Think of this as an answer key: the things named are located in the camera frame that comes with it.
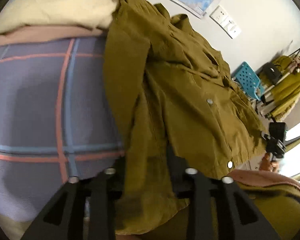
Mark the black bag on rack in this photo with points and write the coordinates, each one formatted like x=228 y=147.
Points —
x=272 y=73

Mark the pink fleece sleeve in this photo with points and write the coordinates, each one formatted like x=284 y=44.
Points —
x=262 y=178

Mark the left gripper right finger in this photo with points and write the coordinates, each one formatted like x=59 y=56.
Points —
x=218 y=209

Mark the white wall socket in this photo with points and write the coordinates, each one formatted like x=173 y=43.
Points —
x=227 y=23
x=219 y=15

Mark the cream folded garment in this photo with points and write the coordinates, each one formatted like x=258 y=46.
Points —
x=91 y=14

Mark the pink folded garment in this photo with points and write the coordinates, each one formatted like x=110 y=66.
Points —
x=46 y=33

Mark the clothes rack with olive garments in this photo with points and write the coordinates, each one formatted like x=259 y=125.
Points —
x=278 y=100

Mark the olive green jacket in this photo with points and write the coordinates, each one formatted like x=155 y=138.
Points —
x=166 y=85

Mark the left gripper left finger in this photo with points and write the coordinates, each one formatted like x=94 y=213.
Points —
x=80 y=209

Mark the person's right hand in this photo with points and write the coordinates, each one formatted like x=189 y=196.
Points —
x=267 y=165

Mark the white wall socket left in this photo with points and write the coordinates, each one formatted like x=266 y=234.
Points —
x=219 y=15

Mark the white wall socket middle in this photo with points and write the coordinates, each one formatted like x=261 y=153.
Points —
x=227 y=23

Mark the purple plaid bed sheet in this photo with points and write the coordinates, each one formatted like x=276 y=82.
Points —
x=54 y=121

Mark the teal perforated storage rack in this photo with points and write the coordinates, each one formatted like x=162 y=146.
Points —
x=248 y=81

